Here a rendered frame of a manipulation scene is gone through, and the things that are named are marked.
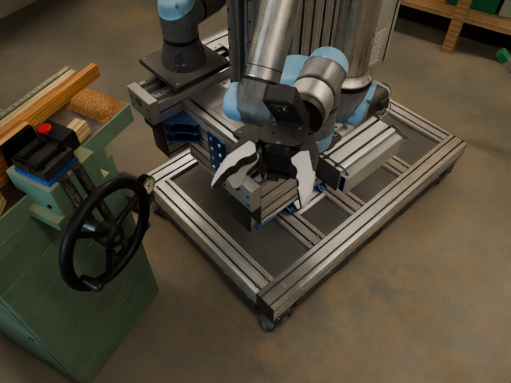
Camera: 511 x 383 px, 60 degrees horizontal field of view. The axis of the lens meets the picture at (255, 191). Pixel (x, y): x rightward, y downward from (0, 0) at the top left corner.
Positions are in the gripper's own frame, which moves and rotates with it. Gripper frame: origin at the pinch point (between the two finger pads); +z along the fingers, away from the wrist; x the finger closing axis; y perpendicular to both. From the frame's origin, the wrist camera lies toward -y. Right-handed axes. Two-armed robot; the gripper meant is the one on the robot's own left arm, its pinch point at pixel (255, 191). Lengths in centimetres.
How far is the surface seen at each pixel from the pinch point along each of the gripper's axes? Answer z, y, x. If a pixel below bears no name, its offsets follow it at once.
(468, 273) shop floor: -88, 131, -45
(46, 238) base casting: -4, 40, 65
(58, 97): -34, 21, 75
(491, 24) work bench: -256, 106, -39
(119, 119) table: -37, 28, 60
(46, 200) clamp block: -5, 25, 56
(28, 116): -24, 20, 76
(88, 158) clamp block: -17, 21, 51
